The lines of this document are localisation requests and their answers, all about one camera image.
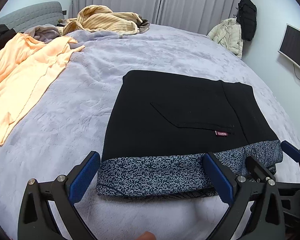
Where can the cream puffer jacket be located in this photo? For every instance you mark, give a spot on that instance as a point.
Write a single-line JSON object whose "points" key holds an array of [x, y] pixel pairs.
{"points": [[228, 33]]}

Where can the orange peach garment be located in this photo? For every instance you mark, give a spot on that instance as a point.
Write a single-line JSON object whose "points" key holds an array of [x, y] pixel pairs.
{"points": [[27, 68]]}

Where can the grey fleece garment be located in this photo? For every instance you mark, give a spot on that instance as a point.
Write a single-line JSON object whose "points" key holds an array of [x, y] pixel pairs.
{"points": [[45, 33]]}

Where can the tan striped knit garment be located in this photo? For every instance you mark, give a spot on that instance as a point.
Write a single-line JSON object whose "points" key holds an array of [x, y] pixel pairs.
{"points": [[94, 18]]}

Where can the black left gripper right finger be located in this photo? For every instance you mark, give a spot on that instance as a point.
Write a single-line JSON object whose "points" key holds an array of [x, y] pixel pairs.
{"points": [[237, 192]]}

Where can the lavender plush bed blanket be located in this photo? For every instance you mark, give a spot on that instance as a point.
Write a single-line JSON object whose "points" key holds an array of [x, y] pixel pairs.
{"points": [[70, 121]]}

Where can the grey padded headboard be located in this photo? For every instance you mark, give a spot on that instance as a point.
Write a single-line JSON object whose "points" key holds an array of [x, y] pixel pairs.
{"points": [[33, 15]]}

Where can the wall mounted monitor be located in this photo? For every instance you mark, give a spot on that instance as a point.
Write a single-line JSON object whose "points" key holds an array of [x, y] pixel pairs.
{"points": [[290, 45]]}

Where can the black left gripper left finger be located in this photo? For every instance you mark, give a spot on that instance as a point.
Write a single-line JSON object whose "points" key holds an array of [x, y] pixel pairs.
{"points": [[36, 220]]}

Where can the black hanging jacket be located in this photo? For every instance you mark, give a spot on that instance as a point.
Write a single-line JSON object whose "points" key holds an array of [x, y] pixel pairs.
{"points": [[247, 18]]}

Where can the black and grey patterned pants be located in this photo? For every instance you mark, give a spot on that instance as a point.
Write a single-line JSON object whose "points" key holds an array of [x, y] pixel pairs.
{"points": [[162, 124]]}

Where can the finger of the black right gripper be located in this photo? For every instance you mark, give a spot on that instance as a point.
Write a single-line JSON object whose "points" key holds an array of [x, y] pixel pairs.
{"points": [[291, 151], [257, 170]]}

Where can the person's left hand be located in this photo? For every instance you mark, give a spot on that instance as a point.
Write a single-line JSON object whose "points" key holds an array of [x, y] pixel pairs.
{"points": [[147, 236]]}

